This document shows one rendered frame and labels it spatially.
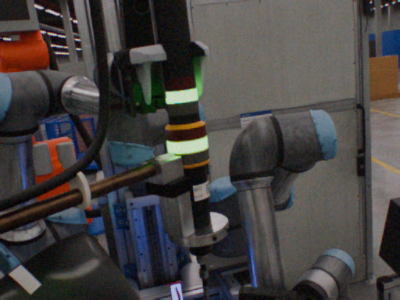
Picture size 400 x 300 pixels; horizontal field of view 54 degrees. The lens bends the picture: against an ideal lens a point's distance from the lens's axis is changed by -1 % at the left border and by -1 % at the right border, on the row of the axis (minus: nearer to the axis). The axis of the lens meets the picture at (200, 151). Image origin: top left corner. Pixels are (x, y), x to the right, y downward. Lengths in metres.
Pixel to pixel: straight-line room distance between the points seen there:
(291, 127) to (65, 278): 0.55
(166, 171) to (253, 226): 0.48
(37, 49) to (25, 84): 3.46
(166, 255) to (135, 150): 0.74
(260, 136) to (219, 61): 1.49
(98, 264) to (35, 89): 0.55
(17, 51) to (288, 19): 2.84
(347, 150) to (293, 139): 1.88
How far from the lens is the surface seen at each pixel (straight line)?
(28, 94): 0.96
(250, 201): 0.84
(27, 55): 4.40
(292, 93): 2.46
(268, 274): 0.86
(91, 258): 0.52
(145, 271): 1.35
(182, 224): 0.41
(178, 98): 0.40
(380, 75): 12.82
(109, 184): 0.35
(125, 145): 0.66
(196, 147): 0.40
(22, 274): 0.48
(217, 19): 2.31
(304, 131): 0.86
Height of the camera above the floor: 1.64
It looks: 13 degrees down
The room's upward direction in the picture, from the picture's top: 7 degrees counter-clockwise
